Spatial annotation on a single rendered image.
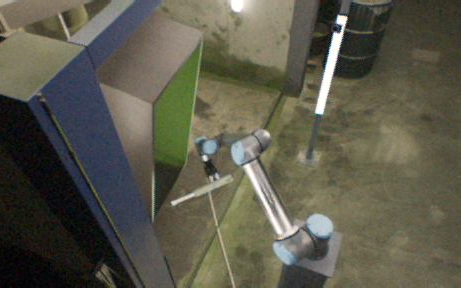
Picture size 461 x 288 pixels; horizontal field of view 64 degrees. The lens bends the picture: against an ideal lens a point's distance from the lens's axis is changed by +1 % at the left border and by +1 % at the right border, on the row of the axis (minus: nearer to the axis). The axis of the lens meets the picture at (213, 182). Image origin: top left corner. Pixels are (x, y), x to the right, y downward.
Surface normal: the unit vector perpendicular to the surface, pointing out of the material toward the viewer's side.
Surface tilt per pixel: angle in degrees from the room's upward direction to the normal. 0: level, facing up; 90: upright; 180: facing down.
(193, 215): 0
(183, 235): 0
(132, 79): 12
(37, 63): 0
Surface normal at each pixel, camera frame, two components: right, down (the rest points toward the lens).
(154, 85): 0.14, -0.54
